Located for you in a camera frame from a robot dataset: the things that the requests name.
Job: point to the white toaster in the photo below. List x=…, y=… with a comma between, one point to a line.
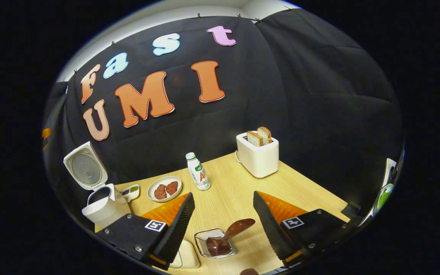
x=258, y=160

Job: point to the white milk bottle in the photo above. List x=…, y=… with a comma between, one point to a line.
x=199, y=173

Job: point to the white rice cooker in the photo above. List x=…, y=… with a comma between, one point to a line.
x=103, y=212

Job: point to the white round plate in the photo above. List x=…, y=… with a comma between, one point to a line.
x=164, y=179

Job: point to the small white sauce dish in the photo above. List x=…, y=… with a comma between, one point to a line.
x=131, y=193

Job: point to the red meat piece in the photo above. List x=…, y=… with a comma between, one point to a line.
x=172, y=188
x=160, y=191

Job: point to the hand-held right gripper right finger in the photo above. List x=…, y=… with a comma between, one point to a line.
x=271, y=233

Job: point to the white and green object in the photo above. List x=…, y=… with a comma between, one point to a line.
x=384, y=194

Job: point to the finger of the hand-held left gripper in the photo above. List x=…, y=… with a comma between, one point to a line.
x=46, y=134

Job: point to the black backdrop cloth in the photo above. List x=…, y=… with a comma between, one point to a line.
x=300, y=95

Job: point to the brown wooden spoon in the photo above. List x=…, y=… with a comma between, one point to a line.
x=235, y=228

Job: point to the cream rectangular dish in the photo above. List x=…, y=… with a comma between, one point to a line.
x=187, y=256

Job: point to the toasted bread slice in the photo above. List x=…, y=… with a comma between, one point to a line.
x=254, y=138
x=266, y=133

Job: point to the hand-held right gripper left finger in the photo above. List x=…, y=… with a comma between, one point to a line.
x=174, y=233

